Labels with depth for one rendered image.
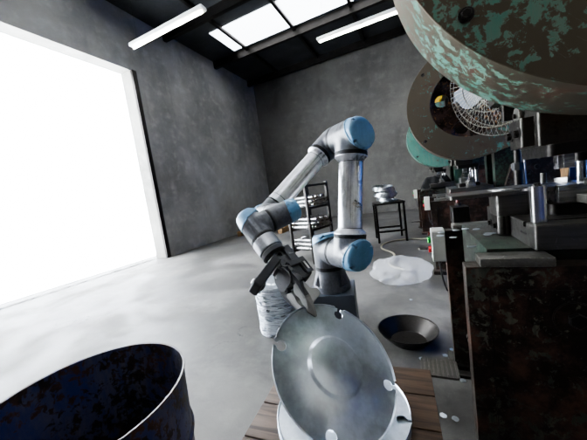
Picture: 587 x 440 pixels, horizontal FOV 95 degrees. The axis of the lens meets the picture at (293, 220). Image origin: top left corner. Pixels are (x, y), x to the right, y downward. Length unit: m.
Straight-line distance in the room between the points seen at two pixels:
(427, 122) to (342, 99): 5.86
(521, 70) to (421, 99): 1.84
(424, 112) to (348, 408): 2.09
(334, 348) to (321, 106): 7.78
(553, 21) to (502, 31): 0.06
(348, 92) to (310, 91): 1.10
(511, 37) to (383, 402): 0.69
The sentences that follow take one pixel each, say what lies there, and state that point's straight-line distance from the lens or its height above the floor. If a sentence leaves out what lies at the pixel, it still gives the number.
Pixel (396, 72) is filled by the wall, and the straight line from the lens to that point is 8.04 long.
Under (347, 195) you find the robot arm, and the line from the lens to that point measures 0.95.
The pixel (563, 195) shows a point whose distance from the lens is 1.01.
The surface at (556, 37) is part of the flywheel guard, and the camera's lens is 0.61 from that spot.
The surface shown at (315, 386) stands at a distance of 0.64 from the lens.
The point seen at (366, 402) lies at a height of 0.42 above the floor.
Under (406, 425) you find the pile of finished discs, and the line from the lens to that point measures 0.71.
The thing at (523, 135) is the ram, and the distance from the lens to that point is 1.01.
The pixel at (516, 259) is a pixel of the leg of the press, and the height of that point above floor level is 0.64.
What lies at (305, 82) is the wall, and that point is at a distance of 8.57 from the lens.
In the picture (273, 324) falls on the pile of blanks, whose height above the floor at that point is 0.09.
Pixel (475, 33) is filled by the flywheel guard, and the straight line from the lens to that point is 0.59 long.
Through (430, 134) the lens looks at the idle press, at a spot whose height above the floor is 1.15.
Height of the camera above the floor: 0.86
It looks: 6 degrees down
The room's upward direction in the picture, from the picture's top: 8 degrees counter-clockwise
